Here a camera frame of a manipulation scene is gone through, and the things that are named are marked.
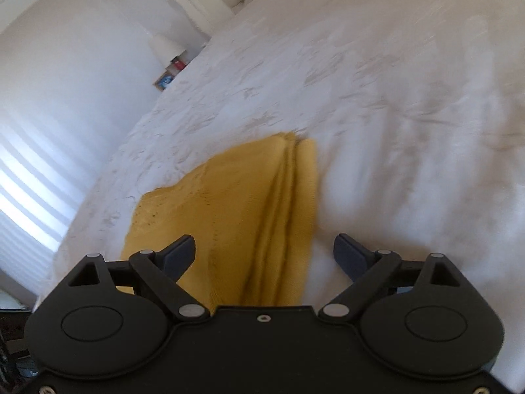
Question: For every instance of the white floral bedspread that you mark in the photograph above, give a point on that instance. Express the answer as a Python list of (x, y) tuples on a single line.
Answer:
[(369, 90)]

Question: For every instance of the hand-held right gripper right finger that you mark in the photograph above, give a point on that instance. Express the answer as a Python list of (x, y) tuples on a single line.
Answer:
[(349, 254)]

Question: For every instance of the wooden picture frame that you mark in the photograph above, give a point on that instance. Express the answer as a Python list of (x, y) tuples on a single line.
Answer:
[(164, 81)]

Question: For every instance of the white table lamp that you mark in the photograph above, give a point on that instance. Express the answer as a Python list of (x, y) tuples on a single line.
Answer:
[(163, 46)]

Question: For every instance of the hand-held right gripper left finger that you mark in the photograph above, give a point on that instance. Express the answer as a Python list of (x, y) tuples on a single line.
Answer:
[(178, 254)]

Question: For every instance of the red candle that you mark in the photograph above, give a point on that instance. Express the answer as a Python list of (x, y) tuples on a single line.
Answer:
[(179, 65)]

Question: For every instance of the yellow knit sweater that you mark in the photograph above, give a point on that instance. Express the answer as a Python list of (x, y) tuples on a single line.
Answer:
[(229, 213)]

